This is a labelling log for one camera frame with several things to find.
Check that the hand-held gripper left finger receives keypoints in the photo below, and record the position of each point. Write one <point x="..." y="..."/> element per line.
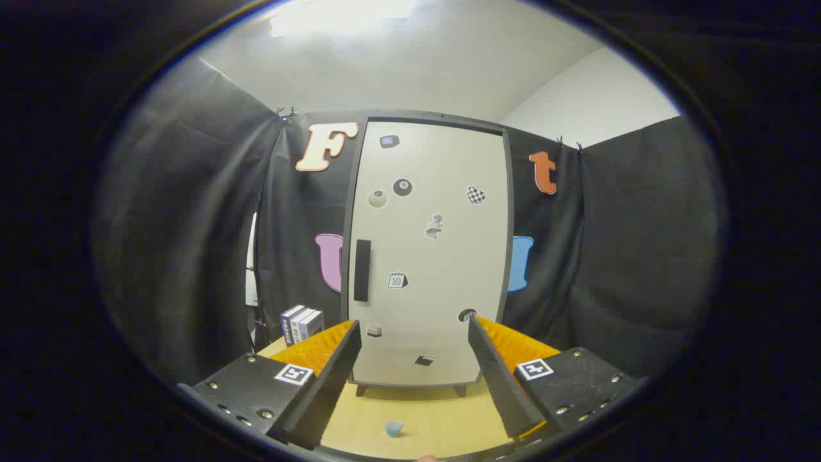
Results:
<point x="327" y="391"/>

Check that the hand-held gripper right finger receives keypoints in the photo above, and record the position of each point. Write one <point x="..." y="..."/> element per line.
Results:
<point x="507" y="391"/>

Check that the white and blue tube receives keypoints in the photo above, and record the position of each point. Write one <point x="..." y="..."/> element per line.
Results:
<point x="394" y="428"/>

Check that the white cabinet door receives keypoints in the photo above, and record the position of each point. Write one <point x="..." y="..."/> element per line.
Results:
<point x="442" y="289"/>

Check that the white spine book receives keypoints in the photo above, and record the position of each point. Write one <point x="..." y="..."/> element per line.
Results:
<point x="295" y="328"/>

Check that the dark blue spine book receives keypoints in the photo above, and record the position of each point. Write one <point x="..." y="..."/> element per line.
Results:
<point x="285" y="327"/>

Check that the black backdrop stand pole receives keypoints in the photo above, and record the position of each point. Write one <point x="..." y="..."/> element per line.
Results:
<point x="258" y="301"/>

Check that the grey cabinet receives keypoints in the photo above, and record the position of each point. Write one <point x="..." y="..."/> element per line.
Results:
<point x="350" y="224"/>

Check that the black backdrop cloth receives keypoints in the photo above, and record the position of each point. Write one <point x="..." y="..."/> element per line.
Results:
<point x="192" y="224"/>

